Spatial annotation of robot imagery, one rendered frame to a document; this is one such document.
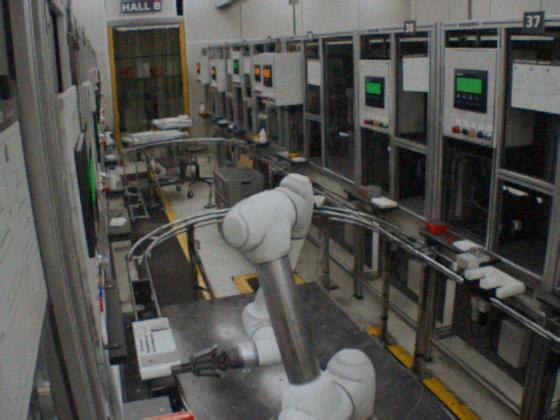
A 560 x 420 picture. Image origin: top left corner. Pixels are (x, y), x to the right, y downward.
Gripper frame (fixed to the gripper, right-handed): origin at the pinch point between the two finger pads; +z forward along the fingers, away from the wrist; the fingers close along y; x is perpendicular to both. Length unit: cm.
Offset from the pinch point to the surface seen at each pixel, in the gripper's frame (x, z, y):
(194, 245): -176, -35, -22
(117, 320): 54, 17, 49
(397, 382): 11, -78, -20
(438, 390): -52, -146, -87
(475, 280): -25, -141, -4
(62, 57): 32, 22, 102
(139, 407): 22.2, 15.8, 3.2
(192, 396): -9.9, -3.7, -19.8
